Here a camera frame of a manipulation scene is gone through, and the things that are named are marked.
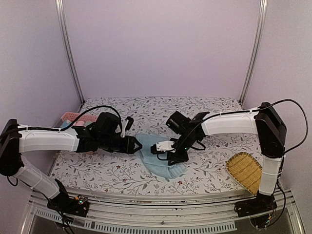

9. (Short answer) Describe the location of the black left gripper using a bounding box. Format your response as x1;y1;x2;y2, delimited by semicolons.
99;135;143;155

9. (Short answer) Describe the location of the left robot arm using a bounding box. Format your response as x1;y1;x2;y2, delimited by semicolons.
0;112;142;212

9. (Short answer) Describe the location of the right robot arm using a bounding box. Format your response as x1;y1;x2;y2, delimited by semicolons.
156;103;286;213

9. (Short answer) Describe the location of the rolled pink towel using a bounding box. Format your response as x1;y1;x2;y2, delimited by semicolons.
75;121;85;127

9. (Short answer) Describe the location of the woven bamboo tray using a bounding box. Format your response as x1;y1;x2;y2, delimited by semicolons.
226;152;262;196

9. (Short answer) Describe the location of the pink plastic basket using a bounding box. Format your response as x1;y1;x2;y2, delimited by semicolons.
58;111;98;156

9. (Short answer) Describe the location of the rolled blue patterned towel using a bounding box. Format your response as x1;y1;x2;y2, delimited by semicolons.
60;121;70;128

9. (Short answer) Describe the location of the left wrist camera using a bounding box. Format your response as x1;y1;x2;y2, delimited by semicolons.
120;117;134;137

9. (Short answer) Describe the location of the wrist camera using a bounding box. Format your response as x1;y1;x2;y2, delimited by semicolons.
120;117;134;137
150;140;176;155

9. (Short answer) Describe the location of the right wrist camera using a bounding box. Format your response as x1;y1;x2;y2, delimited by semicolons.
150;140;176;155

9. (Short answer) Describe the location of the aluminium front frame rail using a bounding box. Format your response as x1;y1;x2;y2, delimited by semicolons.
20;187;307;234

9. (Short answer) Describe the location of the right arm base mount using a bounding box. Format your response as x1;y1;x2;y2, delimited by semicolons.
234;194;277;217

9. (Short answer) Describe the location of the right aluminium post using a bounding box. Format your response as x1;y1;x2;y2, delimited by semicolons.
239;0;268;107

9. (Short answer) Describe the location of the aluminium post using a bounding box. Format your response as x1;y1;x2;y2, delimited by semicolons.
239;0;268;107
55;0;85;104

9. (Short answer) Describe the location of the left aluminium post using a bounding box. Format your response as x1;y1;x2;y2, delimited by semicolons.
55;0;85;104

